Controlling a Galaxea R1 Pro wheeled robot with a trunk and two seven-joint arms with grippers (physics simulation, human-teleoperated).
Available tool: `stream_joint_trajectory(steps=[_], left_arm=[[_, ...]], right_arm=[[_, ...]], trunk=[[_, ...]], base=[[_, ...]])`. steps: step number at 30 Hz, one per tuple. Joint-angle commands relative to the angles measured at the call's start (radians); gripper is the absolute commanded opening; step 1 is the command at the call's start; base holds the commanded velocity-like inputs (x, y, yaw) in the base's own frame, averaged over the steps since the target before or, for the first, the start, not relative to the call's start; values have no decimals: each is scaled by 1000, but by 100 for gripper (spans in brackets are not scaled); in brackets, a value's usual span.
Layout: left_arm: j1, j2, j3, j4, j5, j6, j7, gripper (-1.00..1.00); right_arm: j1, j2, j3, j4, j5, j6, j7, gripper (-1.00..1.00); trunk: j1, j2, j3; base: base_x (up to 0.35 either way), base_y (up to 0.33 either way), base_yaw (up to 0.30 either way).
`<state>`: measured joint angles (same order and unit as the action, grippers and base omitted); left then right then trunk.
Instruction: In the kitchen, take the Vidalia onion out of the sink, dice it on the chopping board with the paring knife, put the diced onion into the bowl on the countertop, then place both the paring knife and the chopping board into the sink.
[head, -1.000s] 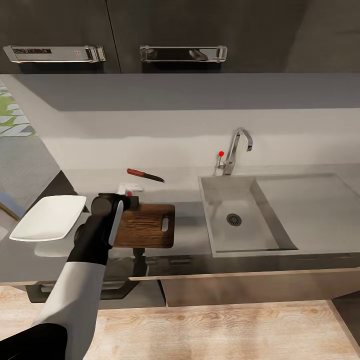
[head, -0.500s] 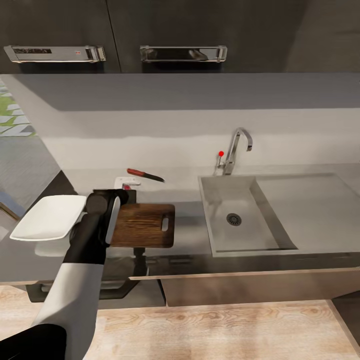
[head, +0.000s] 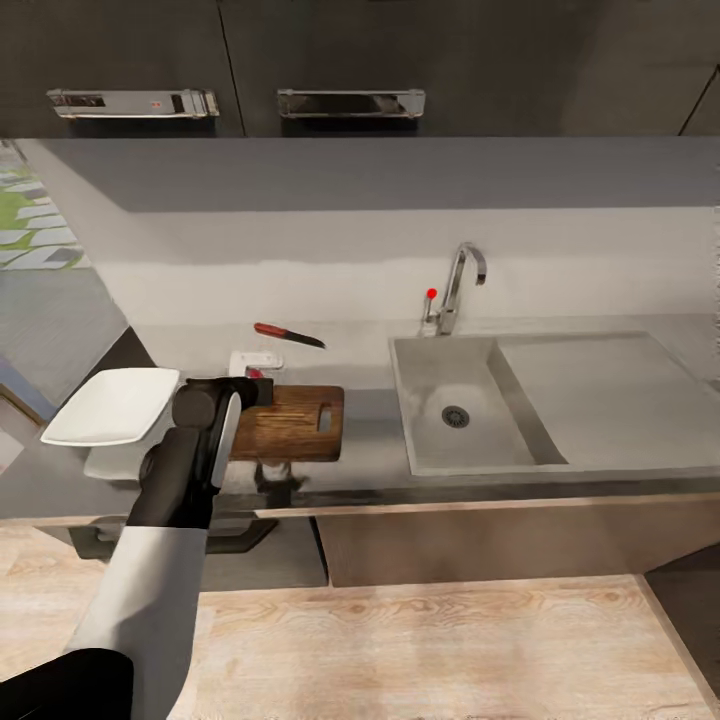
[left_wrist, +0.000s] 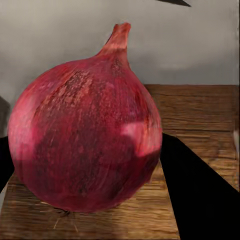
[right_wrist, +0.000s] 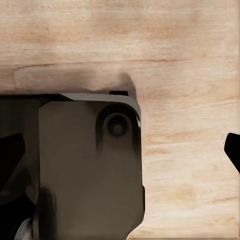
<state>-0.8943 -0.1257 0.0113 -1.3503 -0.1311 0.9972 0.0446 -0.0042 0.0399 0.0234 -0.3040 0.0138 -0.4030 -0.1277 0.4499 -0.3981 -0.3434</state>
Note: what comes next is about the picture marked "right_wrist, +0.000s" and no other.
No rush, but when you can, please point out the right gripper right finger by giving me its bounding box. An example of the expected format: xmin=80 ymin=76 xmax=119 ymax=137
xmin=224 ymin=132 xmax=240 ymax=173

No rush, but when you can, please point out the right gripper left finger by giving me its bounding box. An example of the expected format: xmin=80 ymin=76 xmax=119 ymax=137
xmin=0 ymin=133 xmax=26 ymax=193

